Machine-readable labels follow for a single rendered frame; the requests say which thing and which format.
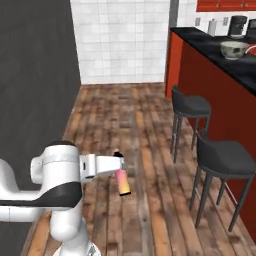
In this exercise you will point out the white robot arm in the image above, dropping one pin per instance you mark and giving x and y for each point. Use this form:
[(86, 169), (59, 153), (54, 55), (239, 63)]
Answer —
[(60, 166)]

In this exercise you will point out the pale green bowl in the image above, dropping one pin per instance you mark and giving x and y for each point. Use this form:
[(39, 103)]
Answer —
[(233, 50)]

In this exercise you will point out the black small appliance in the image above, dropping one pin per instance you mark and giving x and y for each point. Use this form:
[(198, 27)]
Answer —
[(251, 28)]

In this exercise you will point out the red and white mug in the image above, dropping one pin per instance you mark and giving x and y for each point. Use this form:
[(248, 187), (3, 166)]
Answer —
[(252, 49)]

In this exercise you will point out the red wall cupboards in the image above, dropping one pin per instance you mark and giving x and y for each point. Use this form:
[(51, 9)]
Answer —
[(226, 5)]

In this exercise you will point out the dark grey fridge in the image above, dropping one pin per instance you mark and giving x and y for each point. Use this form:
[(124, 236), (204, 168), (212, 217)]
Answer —
[(33, 73)]

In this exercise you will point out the white canister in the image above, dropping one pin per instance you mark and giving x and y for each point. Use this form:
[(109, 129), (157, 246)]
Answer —
[(212, 28)]

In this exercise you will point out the black coffee machine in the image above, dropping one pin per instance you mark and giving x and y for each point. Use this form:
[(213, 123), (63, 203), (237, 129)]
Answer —
[(237, 26)]

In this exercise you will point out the grey wall socket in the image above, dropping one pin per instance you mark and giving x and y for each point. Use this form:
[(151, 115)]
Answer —
[(225, 21), (197, 21)]

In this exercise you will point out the black bar stool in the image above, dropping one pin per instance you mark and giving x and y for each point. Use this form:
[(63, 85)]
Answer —
[(224, 160), (190, 106)]

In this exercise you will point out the pink and yellow soda can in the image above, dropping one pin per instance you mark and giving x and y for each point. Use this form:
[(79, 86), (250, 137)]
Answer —
[(123, 182)]

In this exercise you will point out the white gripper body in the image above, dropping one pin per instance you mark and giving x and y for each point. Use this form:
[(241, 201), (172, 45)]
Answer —
[(106, 165)]

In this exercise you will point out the red dining counter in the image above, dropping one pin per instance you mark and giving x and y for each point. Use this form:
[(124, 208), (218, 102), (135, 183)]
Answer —
[(213, 86)]

